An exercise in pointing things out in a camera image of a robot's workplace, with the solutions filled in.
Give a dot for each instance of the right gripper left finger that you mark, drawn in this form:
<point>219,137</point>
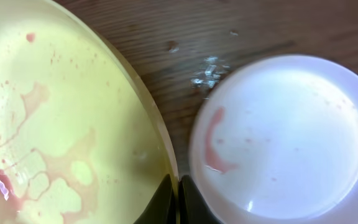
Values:
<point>162,206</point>

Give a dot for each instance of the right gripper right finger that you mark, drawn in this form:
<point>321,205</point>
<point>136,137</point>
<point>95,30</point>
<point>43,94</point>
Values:
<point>192,206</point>

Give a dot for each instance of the white plate with red stain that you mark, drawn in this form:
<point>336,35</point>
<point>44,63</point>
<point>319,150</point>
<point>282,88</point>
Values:
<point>277,142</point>

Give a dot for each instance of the yellow-green rimmed plate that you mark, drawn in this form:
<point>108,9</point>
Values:
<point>81,139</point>

